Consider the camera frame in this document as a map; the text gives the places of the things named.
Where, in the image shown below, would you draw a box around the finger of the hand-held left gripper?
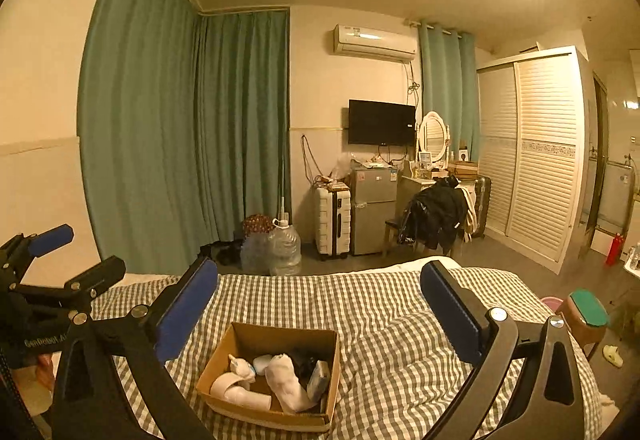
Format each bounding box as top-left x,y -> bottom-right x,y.
10,256 -> 127,317
0,223 -> 75,272

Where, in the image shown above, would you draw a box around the white ribbed suitcase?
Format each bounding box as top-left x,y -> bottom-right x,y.
314,183 -> 352,261

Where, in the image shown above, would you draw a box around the white plastic basket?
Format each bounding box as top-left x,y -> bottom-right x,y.
622,245 -> 640,277

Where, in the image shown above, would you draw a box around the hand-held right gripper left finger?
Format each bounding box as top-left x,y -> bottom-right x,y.
50,256 -> 220,440

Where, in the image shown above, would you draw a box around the large green curtain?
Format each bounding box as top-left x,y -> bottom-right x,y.
79,0 -> 292,267

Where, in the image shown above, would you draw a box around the white air conditioner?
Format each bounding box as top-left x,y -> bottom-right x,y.
332,24 -> 418,64

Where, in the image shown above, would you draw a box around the white plush toy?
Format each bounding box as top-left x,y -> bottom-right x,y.
210,354 -> 274,414

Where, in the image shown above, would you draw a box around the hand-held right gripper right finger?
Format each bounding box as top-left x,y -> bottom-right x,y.
420,260 -> 586,440

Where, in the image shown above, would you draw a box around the dressing table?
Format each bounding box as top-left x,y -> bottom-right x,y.
397,175 -> 451,221

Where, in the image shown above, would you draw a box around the white louvered wardrobe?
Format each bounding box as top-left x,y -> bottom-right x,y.
475,46 -> 596,274

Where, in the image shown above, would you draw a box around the dark suitcase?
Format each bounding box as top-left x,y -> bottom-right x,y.
465,174 -> 493,239

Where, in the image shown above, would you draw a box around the black jacket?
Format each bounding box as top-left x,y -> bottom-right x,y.
397,177 -> 474,254

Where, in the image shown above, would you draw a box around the narrow green curtain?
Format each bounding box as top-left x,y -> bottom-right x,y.
417,23 -> 482,162

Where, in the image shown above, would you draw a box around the red fire extinguisher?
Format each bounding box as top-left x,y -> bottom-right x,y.
606,233 -> 626,266

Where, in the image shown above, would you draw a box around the white oval vanity mirror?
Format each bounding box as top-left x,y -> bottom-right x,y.
417,110 -> 451,169

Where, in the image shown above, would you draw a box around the black cloth item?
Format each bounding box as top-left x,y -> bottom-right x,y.
290,350 -> 326,379

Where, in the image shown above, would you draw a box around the large clear water bottle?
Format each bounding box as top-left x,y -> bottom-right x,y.
267,219 -> 303,277
240,235 -> 274,272

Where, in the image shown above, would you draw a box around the white sock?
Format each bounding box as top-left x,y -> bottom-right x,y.
265,354 -> 314,414

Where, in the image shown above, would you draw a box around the black wall television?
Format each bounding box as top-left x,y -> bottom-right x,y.
348,99 -> 417,146

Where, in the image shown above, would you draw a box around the silver mini fridge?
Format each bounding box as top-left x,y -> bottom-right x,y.
350,167 -> 400,256

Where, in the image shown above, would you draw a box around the green checkered blanket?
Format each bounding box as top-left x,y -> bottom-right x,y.
90,267 -> 604,440

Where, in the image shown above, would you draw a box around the patterned dark bag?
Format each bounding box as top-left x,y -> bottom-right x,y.
243,214 -> 276,239

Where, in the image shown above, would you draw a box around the brown cardboard box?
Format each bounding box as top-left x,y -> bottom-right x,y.
196,323 -> 342,434

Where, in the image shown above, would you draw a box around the green cushioned stool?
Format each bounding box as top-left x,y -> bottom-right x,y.
557,289 -> 611,362

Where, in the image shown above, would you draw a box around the wooden chair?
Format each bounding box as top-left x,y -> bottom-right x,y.
384,217 -> 417,259

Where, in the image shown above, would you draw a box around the black shoes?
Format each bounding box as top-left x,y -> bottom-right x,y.
215,243 -> 244,266

